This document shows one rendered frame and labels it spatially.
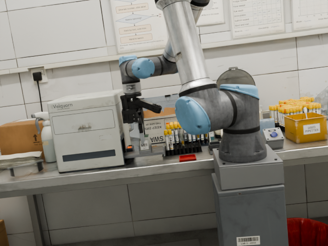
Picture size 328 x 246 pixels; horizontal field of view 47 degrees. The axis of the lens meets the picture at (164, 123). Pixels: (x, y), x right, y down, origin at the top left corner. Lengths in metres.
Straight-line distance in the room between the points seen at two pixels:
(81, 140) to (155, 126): 0.41
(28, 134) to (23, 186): 0.42
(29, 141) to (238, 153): 1.18
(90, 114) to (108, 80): 0.65
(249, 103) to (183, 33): 0.28
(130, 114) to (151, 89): 0.63
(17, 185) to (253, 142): 0.97
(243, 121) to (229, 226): 0.32
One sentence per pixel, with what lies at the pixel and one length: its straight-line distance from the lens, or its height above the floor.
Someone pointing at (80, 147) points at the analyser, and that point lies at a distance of 1.58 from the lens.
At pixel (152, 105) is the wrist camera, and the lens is 1.52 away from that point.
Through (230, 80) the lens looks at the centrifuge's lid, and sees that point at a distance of 2.11.
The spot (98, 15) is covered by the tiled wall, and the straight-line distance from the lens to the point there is 2.18.
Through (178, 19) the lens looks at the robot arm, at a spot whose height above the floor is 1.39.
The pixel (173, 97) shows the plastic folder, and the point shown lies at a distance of 2.12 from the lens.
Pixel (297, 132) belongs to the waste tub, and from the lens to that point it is 1.64.
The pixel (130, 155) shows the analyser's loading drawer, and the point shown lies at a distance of 1.56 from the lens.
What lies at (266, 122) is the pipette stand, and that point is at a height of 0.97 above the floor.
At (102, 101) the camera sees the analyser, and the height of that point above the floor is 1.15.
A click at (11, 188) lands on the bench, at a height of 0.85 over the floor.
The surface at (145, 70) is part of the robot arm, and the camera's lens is 1.40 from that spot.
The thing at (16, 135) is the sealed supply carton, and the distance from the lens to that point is 2.03.
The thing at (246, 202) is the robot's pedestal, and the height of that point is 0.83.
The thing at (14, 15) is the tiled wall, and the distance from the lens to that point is 2.32.
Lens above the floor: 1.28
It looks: 9 degrees down
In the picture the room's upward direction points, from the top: 7 degrees counter-clockwise
